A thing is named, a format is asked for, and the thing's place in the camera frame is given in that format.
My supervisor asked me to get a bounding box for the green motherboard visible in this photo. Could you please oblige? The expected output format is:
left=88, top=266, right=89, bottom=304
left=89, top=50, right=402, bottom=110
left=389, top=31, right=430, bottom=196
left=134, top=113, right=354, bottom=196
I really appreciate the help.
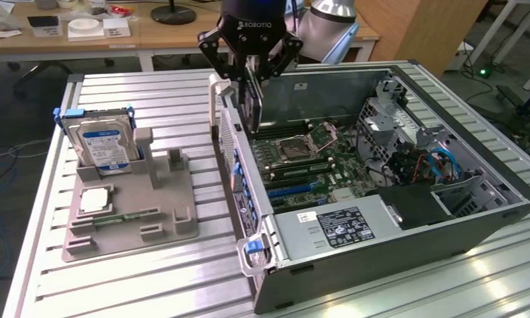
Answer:
left=242, top=119, right=381, bottom=215

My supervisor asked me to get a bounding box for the black chair base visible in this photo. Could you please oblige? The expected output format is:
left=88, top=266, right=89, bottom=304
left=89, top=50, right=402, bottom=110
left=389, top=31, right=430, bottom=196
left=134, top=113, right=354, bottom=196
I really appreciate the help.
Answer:
left=8, top=61, right=76, bottom=97

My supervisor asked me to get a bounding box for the wooden desk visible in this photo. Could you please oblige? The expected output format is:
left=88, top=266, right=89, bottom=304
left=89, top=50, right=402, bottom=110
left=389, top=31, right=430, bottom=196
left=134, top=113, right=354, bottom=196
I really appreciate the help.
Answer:
left=0, top=0, right=381, bottom=64

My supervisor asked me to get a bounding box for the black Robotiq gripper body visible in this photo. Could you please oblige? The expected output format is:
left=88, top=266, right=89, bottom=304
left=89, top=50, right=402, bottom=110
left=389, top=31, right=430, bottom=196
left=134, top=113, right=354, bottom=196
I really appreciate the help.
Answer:
left=218, top=0, right=289, bottom=58

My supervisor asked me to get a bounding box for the camera cable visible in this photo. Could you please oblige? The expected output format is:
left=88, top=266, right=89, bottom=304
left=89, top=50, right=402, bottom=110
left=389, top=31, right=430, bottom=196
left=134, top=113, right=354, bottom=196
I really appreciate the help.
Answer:
left=290, top=0, right=302, bottom=34

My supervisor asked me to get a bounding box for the blue disk wire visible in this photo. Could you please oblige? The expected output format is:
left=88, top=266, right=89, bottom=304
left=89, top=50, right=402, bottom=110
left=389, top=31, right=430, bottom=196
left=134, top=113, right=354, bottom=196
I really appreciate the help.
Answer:
left=426, top=148, right=463, bottom=183

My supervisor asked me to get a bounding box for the small white box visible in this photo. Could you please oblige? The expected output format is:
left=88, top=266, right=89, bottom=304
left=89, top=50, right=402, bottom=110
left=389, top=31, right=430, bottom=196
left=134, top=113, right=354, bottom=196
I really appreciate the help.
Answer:
left=102, top=18, right=130, bottom=39

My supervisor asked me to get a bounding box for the metal drive bracket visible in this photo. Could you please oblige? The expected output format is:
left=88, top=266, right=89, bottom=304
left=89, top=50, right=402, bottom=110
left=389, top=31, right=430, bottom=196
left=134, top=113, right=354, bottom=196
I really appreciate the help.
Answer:
left=430, top=170, right=511, bottom=218

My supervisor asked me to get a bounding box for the red disk wire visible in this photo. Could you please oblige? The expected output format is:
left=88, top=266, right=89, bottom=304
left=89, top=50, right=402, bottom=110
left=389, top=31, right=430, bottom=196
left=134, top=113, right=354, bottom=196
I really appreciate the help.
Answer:
left=414, top=152, right=427, bottom=182

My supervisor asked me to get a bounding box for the metal socket cover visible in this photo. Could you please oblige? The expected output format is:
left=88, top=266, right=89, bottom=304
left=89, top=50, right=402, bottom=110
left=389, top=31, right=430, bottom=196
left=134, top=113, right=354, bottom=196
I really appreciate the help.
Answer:
left=306, top=121, right=339, bottom=152

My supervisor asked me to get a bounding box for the grey power supply unit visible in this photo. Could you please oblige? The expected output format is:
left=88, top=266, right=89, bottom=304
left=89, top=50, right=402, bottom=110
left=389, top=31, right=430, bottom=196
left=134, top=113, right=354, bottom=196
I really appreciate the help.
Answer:
left=263, top=195, right=402, bottom=261

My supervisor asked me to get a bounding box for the white round dish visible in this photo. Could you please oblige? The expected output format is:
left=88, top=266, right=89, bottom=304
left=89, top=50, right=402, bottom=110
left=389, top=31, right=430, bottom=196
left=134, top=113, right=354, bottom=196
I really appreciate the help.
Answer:
left=66, top=18, right=106, bottom=42

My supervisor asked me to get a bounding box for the white box black lid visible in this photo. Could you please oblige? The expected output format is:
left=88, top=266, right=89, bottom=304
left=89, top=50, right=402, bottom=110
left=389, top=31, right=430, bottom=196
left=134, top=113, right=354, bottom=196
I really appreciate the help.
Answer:
left=28, top=15, right=66, bottom=38

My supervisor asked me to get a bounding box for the hard disk blue label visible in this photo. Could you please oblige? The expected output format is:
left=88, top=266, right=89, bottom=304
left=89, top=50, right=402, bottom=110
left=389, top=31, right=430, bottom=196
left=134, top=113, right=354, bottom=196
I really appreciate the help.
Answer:
left=64, top=117, right=133, bottom=176

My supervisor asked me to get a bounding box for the blue expansion slot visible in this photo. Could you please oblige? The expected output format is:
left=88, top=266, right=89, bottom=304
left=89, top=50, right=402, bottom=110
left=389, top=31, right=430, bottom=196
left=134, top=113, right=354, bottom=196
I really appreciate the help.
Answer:
left=265, top=183, right=315, bottom=199

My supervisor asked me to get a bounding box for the CPU socket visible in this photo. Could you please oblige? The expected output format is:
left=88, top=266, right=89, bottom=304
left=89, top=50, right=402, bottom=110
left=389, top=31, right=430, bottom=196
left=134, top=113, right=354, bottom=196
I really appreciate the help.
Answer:
left=275, top=135, right=318, bottom=163

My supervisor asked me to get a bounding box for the blue disk caddy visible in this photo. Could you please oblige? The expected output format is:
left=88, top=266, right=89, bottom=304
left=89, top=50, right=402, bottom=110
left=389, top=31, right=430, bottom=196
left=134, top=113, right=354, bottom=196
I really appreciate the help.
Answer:
left=50, top=105, right=137, bottom=140

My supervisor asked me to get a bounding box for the silver CPU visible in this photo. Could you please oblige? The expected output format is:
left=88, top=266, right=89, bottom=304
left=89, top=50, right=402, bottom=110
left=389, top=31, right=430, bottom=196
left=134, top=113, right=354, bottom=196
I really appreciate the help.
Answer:
left=78, top=189, right=109, bottom=213

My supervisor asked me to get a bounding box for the grey parts rack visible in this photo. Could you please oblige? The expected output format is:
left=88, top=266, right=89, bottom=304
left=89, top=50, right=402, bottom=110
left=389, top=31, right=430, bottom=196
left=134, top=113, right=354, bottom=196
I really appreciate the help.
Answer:
left=60, top=127, right=201, bottom=263

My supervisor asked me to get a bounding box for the wooden cabinet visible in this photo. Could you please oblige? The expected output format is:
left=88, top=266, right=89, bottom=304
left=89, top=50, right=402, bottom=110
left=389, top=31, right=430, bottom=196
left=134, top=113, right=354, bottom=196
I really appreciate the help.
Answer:
left=370, top=0, right=489, bottom=76

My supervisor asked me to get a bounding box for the green graphics card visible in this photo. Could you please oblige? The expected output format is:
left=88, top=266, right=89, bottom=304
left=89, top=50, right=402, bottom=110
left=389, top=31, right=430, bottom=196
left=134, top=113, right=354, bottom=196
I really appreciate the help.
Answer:
left=236, top=54, right=266, bottom=135

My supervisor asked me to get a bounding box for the black lamp base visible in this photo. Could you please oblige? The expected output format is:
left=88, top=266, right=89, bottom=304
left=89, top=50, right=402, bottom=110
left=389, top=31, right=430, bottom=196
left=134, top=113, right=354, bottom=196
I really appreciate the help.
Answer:
left=149, top=0, right=198, bottom=26

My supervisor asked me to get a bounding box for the silver chipset heatsink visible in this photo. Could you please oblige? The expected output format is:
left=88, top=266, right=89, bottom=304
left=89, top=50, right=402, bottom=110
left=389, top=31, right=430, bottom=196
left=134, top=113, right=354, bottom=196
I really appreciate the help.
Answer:
left=334, top=187, right=359, bottom=201

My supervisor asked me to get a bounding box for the perforated metal disk bay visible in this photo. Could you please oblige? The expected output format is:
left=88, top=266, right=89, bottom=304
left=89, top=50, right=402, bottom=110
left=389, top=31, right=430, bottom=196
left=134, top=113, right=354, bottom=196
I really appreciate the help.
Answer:
left=357, top=95, right=429, bottom=166

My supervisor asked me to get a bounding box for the white box red button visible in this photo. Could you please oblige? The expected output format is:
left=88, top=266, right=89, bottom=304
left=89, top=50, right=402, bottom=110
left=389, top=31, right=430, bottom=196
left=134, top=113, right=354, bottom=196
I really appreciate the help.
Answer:
left=450, top=41, right=474, bottom=72

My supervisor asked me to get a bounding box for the open black PC case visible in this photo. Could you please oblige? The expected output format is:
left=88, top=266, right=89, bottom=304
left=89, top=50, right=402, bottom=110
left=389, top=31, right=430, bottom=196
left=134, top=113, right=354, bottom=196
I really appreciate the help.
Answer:
left=206, top=64, right=530, bottom=315

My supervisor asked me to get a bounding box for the black floor stand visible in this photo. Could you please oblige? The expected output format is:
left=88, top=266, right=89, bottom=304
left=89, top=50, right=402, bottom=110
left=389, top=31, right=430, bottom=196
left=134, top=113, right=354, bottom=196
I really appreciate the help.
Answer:
left=494, top=84, right=530, bottom=150

